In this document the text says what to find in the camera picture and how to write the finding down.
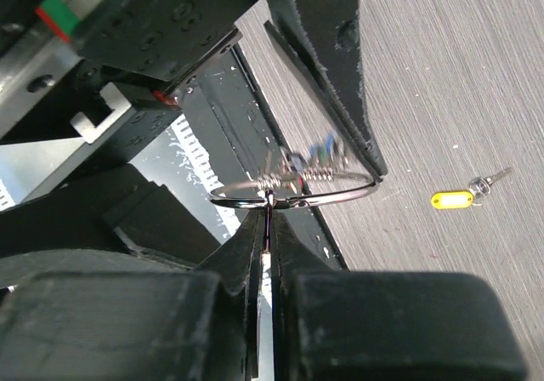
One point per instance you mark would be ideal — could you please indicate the key with yellow tag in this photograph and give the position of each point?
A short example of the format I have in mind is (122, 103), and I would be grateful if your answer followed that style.
(477, 190)

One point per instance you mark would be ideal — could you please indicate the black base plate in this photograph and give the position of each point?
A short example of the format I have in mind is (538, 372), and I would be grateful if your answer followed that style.
(230, 118)

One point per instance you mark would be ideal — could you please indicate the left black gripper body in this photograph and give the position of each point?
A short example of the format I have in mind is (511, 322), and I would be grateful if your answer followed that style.
(86, 85)

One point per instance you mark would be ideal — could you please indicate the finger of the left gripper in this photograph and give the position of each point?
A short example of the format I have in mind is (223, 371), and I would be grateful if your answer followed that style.
(322, 40)
(314, 100)

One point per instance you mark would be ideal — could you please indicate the keyring with tagged keys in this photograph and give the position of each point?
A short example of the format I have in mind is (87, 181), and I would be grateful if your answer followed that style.
(283, 188)

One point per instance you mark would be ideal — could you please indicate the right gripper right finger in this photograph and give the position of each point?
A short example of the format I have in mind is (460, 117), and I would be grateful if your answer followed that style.
(383, 325)

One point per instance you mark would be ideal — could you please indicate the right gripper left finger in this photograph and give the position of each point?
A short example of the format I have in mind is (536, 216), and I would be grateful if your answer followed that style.
(114, 279)

